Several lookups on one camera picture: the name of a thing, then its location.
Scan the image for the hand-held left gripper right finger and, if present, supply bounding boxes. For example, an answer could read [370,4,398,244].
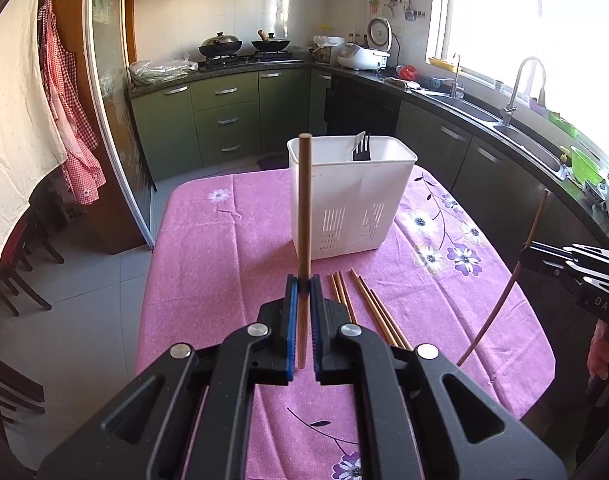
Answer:
[310,275,567,480]

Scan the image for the person's right hand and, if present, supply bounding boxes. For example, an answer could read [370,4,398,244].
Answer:
[587,321,609,386]

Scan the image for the kitchen window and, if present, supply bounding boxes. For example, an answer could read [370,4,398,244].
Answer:
[427,0,609,161]

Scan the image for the dark wooden chair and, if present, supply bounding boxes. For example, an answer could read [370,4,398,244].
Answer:
[0,350,45,461]
[0,210,65,316]

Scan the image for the red gingham apron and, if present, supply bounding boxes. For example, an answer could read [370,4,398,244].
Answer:
[37,0,106,206]

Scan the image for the wooden chopstick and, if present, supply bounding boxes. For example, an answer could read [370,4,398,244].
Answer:
[295,133,313,370]
[457,189,550,367]

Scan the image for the dark base cabinet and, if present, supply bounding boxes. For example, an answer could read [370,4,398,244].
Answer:
[324,75,609,281]

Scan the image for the white hanging cloth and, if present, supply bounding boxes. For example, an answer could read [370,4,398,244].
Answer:
[0,0,68,311]

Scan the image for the steel double sink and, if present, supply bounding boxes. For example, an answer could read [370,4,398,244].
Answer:
[424,91,570,181]

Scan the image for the black wok with lid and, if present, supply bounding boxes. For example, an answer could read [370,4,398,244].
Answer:
[198,31,244,58]

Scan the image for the glass sliding door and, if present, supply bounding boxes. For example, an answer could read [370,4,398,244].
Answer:
[82,0,158,250]

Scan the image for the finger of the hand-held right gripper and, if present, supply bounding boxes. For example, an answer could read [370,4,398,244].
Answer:
[519,249,609,302]
[528,241,609,268]

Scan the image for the tall steel faucet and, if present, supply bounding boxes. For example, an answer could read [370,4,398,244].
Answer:
[501,56,546,126]

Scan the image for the green base cabinet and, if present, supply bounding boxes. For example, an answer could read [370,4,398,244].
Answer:
[129,67,330,183]

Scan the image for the bundle of wooden chopsticks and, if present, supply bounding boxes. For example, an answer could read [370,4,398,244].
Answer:
[327,268,414,352]

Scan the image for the green colander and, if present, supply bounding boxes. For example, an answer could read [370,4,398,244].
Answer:
[569,146,605,186]

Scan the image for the white rice cooker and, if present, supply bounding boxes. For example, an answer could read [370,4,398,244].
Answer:
[337,16,392,71]

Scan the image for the bin with white bag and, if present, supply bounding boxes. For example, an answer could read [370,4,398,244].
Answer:
[311,35,346,65]

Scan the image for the small steel faucet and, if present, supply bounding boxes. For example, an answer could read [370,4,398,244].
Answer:
[450,53,466,98]

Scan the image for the black wok with wooden handle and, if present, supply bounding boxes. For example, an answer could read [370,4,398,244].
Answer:
[252,29,291,53]

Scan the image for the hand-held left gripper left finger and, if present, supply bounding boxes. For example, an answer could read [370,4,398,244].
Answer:
[37,274,301,480]

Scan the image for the clear plastic bag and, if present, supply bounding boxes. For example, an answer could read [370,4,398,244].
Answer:
[128,59,200,85]

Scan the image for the wall utensil rack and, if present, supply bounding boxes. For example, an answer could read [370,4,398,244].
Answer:
[384,0,426,22]

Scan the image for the white plastic utensil holder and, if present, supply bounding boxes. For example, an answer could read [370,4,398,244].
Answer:
[287,135,418,261]

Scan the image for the gas stove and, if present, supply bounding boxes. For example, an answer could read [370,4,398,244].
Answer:
[199,51,305,71]

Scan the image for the pink floral tablecloth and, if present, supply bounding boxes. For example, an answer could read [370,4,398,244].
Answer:
[136,162,556,480]

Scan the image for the green tray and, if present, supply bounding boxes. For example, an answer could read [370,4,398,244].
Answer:
[548,110,580,136]

